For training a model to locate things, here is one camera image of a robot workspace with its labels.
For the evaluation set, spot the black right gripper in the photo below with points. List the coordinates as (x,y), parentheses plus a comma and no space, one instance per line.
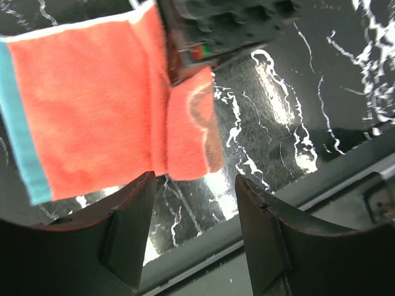
(213,33)

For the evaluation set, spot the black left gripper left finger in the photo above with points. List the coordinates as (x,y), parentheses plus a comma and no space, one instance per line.
(98,250)

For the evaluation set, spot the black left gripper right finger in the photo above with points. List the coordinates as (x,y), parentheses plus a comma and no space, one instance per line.
(290,252)

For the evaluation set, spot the brown towel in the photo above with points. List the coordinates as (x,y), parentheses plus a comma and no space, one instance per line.
(90,105)

